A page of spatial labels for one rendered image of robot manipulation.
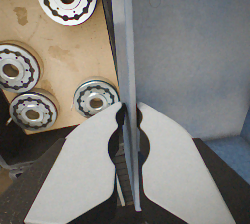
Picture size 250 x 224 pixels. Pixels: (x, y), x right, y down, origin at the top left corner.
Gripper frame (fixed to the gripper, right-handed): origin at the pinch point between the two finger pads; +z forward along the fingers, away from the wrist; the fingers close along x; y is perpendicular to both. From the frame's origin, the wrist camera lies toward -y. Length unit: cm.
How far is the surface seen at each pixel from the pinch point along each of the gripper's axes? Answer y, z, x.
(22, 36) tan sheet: 0.0, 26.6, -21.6
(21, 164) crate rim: 24.9, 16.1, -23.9
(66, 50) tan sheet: 3.3, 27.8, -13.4
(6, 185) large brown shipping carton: 46, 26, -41
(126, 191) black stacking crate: 54, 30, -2
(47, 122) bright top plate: 19.3, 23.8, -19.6
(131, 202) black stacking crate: 61, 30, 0
